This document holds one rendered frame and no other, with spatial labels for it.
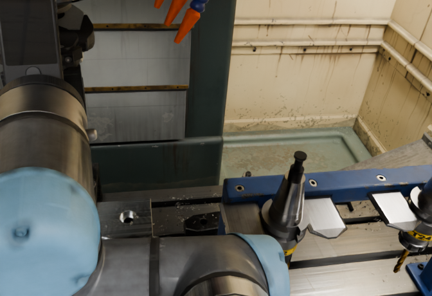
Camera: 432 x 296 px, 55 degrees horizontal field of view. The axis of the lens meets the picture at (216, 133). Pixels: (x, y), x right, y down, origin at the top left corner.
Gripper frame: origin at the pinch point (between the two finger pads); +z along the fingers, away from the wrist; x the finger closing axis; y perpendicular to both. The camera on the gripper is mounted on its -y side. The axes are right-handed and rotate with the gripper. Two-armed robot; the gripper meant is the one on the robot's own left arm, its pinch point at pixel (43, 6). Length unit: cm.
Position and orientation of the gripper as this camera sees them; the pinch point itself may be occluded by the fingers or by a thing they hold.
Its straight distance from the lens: 54.8
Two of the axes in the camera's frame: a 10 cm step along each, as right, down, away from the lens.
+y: -0.8, 7.9, 6.0
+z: -2.8, -6.0, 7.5
